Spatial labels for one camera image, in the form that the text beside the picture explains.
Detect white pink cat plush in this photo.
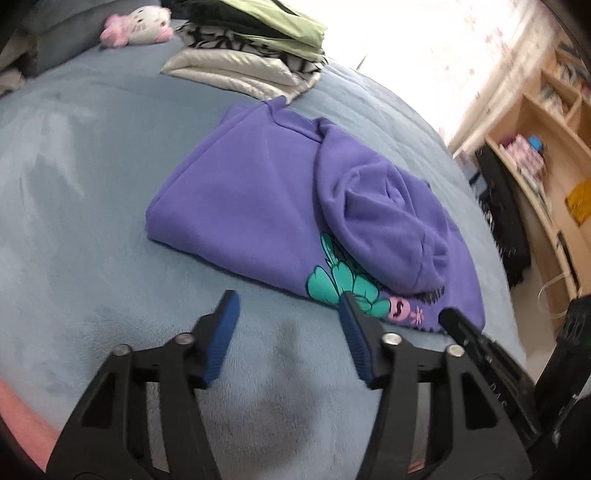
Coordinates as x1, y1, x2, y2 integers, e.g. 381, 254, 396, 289
99, 5, 174, 48

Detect grey-blue bed blanket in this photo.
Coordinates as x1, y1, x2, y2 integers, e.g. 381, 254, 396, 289
1, 40, 379, 479

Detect white folded garment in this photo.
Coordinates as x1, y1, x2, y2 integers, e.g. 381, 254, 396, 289
161, 48, 322, 103

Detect black white hanging clothes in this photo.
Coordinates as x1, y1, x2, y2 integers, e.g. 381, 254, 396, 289
470, 144, 531, 288

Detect yellow cloth on shelf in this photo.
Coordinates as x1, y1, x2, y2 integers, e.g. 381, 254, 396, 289
565, 179, 591, 226

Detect green black folded jacket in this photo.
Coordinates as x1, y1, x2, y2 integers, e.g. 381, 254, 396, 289
186, 1, 325, 58

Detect purple zip hoodie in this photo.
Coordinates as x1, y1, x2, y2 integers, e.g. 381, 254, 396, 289
145, 98, 486, 332

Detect black white patterned garment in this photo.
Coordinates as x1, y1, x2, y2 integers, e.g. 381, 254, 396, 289
175, 22, 327, 86

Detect pink storage boxes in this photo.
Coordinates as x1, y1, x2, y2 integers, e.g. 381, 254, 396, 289
501, 134, 546, 184

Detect wooden bookshelf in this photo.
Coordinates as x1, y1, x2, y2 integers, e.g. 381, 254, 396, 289
481, 43, 590, 329

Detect grey-blue pillow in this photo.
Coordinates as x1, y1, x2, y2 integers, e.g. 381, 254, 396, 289
20, 0, 161, 77

